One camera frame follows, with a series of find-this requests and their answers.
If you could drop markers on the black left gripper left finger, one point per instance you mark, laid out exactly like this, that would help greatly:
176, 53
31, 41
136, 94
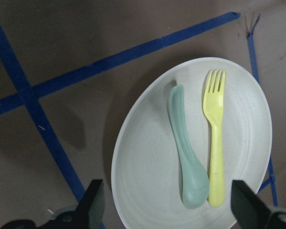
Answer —
89, 212

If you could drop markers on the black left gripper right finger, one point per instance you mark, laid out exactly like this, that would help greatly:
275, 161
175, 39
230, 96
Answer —
249, 211

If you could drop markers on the white round plate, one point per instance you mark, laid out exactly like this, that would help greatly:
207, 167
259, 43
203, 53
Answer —
146, 173

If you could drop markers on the yellow plastic fork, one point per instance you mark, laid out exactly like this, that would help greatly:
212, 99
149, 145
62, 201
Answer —
213, 109

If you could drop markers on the teal plastic spoon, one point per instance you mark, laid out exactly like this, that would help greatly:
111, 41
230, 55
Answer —
195, 182

